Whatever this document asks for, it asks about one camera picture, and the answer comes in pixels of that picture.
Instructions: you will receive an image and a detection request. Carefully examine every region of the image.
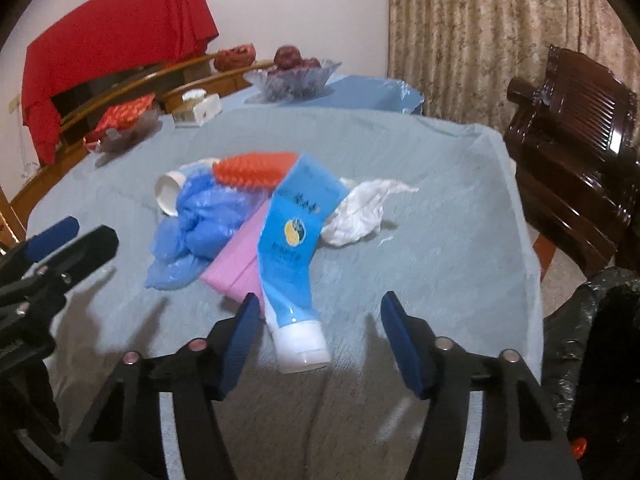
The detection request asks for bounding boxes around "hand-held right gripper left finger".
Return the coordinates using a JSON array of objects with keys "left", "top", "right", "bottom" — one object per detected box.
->
[{"left": 65, "top": 292, "right": 262, "bottom": 480}]

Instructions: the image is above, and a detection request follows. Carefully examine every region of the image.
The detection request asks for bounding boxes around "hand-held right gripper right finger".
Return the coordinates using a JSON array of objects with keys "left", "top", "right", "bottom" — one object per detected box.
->
[{"left": 380, "top": 291, "right": 583, "bottom": 480}]

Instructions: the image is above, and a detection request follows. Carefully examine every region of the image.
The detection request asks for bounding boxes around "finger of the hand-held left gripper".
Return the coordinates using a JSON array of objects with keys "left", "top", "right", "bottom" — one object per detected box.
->
[
  {"left": 30, "top": 225, "right": 120, "bottom": 291},
  {"left": 22, "top": 216, "right": 81, "bottom": 264}
]

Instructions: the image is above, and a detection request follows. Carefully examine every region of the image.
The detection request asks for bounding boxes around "pink box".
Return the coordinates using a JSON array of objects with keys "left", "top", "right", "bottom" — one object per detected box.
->
[{"left": 201, "top": 200, "right": 273, "bottom": 306}]

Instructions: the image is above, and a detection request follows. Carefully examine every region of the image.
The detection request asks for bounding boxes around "white paper cup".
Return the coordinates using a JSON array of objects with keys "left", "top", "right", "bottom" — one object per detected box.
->
[{"left": 155, "top": 157, "right": 221, "bottom": 217}]

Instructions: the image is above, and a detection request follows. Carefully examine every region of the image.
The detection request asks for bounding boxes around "blue tube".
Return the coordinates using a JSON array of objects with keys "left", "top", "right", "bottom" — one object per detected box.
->
[{"left": 255, "top": 154, "right": 349, "bottom": 375}]

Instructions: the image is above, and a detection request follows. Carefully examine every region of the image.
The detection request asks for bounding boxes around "blue plastic bag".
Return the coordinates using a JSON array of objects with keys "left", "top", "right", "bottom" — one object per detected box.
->
[{"left": 145, "top": 172, "right": 273, "bottom": 291}]

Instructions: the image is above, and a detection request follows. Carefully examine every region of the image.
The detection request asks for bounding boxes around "white tissue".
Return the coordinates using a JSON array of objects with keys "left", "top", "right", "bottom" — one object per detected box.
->
[{"left": 320, "top": 177, "right": 420, "bottom": 248}]

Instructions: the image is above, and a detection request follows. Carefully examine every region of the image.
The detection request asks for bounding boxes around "black bagged trash bin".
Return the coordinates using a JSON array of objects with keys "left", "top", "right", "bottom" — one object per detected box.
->
[{"left": 542, "top": 266, "right": 640, "bottom": 480}]

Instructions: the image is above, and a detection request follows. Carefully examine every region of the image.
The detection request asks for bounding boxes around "grey blanket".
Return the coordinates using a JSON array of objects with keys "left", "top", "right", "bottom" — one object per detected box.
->
[{"left": 25, "top": 105, "right": 546, "bottom": 480}]

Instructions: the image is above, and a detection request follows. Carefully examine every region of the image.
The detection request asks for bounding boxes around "glass dish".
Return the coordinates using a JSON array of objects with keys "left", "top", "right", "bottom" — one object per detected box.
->
[{"left": 82, "top": 110, "right": 161, "bottom": 154}]

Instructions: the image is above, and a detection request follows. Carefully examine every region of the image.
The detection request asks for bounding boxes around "red snack packet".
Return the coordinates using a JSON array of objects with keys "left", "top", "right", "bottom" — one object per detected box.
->
[{"left": 82, "top": 94, "right": 157, "bottom": 148}]

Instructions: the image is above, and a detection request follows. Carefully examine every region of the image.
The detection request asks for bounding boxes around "television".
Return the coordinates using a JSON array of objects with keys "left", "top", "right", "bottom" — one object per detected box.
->
[{"left": 50, "top": 62, "right": 166, "bottom": 121}]

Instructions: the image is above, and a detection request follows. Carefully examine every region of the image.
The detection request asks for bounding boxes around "tissue box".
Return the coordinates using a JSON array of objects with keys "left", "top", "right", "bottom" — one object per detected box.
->
[{"left": 172, "top": 89, "right": 222, "bottom": 126}]

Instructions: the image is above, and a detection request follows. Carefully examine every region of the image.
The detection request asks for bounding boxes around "red cloth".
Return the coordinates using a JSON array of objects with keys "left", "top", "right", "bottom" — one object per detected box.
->
[{"left": 21, "top": 0, "right": 220, "bottom": 166}]

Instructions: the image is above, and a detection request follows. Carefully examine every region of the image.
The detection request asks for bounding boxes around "red plastic bag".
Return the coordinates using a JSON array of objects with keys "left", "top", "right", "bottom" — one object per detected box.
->
[{"left": 214, "top": 42, "right": 257, "bottom": 72}]

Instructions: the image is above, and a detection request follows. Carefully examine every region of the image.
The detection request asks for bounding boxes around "dark wooden armchair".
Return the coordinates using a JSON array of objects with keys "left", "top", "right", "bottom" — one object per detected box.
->
[{"left": 502, "top": 44, "right": 640, "bottom": 278}]

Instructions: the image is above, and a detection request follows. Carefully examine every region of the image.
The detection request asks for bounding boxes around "glass fruit bowl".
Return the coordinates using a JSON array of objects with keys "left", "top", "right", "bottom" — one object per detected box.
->
[{"left": 243, "top": 58, "right": 343, "bottom": 103}]

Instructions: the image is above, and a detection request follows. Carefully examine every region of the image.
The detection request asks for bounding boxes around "patterned beige curtain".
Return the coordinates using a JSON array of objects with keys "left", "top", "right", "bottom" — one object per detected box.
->
[{"left": 387, "top": 0, "right": 640, "bottom": 136}]

